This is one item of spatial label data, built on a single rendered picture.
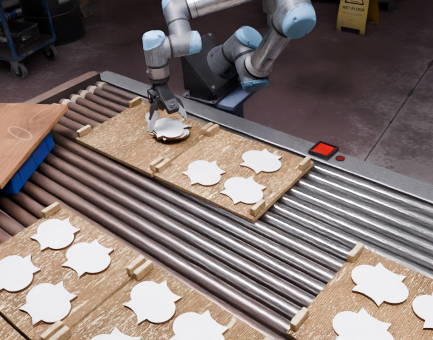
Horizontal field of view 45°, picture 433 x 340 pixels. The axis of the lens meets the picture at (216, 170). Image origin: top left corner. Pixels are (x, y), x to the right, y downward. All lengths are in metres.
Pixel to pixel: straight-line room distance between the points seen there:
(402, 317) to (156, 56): 1.09
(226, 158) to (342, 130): 2.03
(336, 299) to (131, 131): 1.06
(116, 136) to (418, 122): 2.45
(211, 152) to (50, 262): 0.67
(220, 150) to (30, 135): 0.67
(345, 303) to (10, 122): 1.34
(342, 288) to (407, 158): 2.23
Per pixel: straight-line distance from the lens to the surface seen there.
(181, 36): 1.79
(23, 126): 1.99
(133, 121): 2.07
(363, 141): 3.62
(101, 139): 1.99
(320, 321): 1.29
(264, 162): 1.74
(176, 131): 1.88
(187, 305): 1.32
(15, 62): 5.00
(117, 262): 1.47
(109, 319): 1.34
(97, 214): 1.67
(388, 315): 1.32
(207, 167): 1.73
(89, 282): 1.43
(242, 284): 1.38
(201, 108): 2.14
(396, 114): 3.97
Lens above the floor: 1.95
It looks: 36 degrees down
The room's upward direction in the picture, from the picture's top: 5 degrees counter-clockwise
